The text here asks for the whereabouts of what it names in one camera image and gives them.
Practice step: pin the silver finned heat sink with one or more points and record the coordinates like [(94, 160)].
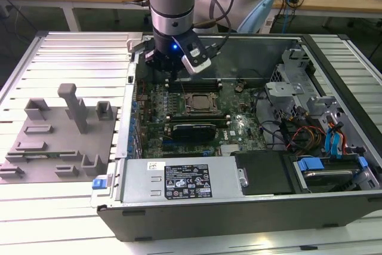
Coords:
[(229, 150)]

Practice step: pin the blue board connector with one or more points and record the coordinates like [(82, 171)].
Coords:
[(167, 141)]

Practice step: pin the open PC case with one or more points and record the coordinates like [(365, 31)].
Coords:
[(209, 219)]

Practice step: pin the silver CPU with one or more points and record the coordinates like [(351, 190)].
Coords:
[(200, 101)]

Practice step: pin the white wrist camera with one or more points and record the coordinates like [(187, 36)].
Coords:
[(197, 65)]

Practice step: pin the green motherboard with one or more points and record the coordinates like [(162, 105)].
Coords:
[(238, 117)]

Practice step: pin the black graphics card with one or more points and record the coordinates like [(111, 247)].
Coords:
[(194, 132)]

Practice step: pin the hard disk in blue carrier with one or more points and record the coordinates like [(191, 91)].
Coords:
[(310, 164)]

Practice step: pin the grey metal bracket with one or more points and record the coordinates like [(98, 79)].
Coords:
[(280, 87)]

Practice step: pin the black flat drive cover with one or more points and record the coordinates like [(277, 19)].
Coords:
[(262, 171)]

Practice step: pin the green RAM stick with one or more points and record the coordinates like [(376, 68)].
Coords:
[(53, 156)]

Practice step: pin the grey parts rack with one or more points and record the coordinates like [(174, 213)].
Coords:
[(59, 144)]

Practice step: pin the grey power supply unit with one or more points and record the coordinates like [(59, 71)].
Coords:
[(143, 183)]

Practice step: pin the CPU socket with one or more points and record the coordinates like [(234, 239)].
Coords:
[(188, 112)]

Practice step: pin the blue case latch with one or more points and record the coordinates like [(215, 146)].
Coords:
[(99, 184)]

